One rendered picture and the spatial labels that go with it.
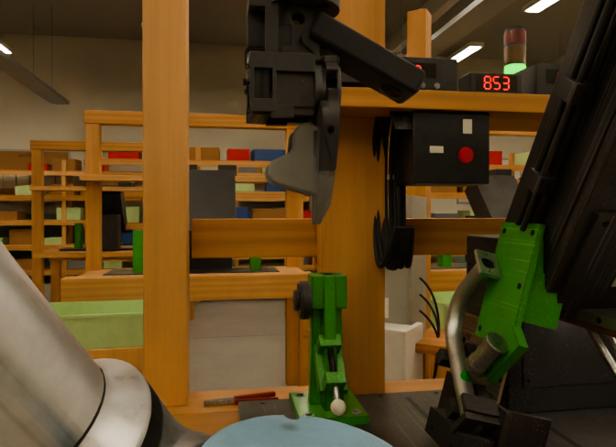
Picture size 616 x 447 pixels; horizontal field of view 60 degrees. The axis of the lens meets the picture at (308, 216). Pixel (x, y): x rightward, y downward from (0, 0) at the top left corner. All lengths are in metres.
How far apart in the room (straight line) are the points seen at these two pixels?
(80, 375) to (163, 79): 0.95
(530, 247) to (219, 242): 0.67
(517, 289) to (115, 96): 10.49
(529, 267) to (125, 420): 0.73
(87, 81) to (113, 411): 11.02
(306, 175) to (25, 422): 0.31
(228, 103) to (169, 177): 9.82
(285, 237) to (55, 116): 10.17
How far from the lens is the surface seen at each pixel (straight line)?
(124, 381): 0.32
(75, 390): 0.29
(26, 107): 11.45
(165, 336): 1.19
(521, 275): 0.93
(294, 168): 0.48
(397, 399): 1.19
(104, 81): 11.22
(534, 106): 1.24
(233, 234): 1.24
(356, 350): 1.23
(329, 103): 0.47
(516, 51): 1.42
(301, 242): 1.26
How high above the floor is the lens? 1.29
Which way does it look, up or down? 1 degrees down
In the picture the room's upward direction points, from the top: straight up
